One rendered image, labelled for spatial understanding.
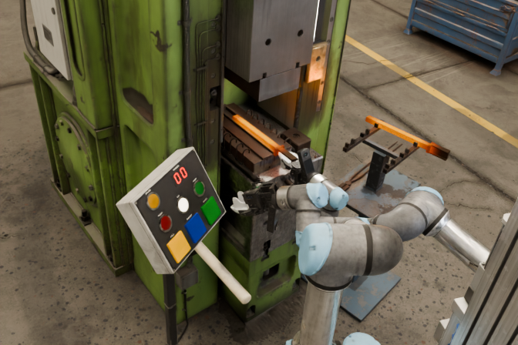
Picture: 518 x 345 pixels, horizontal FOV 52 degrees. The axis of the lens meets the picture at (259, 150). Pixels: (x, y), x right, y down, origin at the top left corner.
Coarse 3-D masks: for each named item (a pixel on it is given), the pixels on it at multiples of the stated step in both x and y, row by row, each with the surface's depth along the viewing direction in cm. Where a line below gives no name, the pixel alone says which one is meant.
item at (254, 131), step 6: (240, 120) 235; (246, 126) 231; (252, 126) 231; (252, 132) 229; (258, 132) 228; (258, 138) 226; (264, 138) 224; (270, 144) 221; (276, 144) 221; (276, 150) 217; (282, 150) 217; (288, 156) 214; (294, 156) 214
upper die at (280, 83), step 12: (228, 72) 207; (288, 72) 200; (300, 72) 204; (240, 84) 203; (252, 84) 197; (264, 84) 195; (276, 84) 199; (288, 84) 203; (252, 96) 200; (264, 96) 198
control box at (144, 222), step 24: (168, 168) 174; (192, 168) 182; (144, 192) 164; (168, 192) 172; (192, 192) 181; (216, 192) 191; (144, 216) 162; (168, 216) 170; (192, 216) 179; (144, 240) 167; (168, 240) 169; (168, 264) 168
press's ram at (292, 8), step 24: (240, 0) 177; (264, 0) 174; (288, 0) 181; (312, 0) 188; (240, 24) 182; (264, 24) 180; (288, 24) 187; (312, 24) 195; (240, 48) 186; (264, 48) 185; (288, 48) 193; (240, 72) 191; (264, 72) 192
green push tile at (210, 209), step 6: (210, 198) 187; (204, 204) 184; (210, 204) 186; (216, 204) 188; (204, 210) 183; (210, 210) 186; (216, 210) 188; (210, 216) 185; (216, 216) 188; (210, 222) 185
